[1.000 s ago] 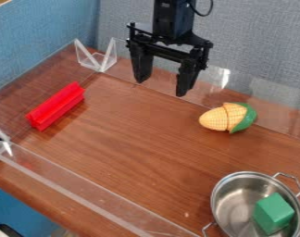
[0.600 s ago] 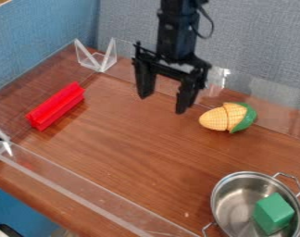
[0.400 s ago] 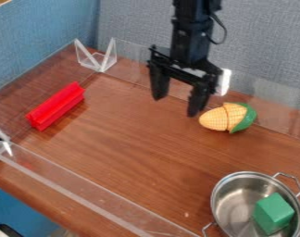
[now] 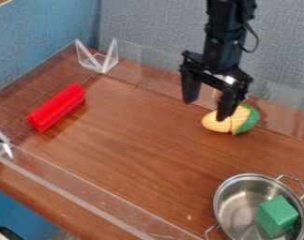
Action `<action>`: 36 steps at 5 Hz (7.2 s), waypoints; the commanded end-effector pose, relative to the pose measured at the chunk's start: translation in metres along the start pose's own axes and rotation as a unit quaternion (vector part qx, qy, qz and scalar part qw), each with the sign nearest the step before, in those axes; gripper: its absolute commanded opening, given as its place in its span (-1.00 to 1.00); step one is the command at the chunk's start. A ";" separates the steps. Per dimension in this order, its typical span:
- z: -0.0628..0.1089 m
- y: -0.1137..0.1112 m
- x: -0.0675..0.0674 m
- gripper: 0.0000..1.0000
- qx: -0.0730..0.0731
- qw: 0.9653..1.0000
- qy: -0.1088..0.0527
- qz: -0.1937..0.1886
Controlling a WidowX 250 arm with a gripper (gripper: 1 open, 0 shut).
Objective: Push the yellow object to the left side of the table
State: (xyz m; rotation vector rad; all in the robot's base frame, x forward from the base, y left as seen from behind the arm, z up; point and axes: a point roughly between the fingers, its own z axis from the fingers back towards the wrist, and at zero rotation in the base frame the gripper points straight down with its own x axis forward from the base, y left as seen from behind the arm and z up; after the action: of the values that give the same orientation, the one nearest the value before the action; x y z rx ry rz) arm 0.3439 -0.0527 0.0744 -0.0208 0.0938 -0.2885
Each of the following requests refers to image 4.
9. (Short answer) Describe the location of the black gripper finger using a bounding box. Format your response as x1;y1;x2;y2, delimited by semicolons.
181;68;202;103
215;88;238;122

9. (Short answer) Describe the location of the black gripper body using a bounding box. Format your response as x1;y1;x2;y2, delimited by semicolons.
179;51;253;101

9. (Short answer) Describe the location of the yellow green toy corn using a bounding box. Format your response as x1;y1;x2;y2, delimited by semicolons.
201;104;259;135

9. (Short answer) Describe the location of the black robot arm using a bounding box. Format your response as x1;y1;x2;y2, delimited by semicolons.
179;0;258;122

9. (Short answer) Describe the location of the red plastic block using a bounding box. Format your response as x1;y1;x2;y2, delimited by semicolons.
26;82;86;133

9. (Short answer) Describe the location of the silver metal pot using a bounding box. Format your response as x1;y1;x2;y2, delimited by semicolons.
205;173;304;240

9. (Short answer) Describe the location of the green wooden cube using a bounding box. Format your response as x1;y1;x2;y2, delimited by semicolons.
255;195;298;238

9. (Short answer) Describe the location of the clear acrylic front barrier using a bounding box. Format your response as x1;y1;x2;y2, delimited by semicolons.
0;144;202;240

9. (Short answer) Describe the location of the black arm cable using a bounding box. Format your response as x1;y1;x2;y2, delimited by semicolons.
237;22;259;53

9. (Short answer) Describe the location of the clear acrylic corner bracket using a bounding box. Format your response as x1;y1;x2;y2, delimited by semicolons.
75;39;118;73

